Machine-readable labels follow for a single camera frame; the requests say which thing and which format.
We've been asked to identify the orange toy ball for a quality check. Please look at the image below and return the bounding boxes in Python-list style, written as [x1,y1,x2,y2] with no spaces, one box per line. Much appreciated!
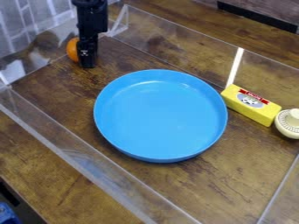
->
[65,38,79,62]

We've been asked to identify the yellow toy butter block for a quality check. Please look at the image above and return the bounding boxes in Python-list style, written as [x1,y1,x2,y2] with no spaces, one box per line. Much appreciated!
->
[220,84,282,127]

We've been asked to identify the blue object at corner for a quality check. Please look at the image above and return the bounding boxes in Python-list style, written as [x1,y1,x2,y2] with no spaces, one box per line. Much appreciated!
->
[0,203,20,224]

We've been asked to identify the clear acrylic enclosure wall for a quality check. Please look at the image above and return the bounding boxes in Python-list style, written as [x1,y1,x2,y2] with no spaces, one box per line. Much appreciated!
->
[0,0,299,224]

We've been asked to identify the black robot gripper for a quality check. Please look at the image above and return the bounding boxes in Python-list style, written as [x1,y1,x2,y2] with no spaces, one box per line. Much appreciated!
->
[71,0,108,68]

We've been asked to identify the cream round toy mushroom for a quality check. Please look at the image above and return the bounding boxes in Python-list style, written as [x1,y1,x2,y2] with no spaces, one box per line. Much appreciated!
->
[275,108,299,139]

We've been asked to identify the round blue tray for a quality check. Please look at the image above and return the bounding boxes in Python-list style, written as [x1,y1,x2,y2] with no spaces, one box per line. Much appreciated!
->
[93,69,228,163]

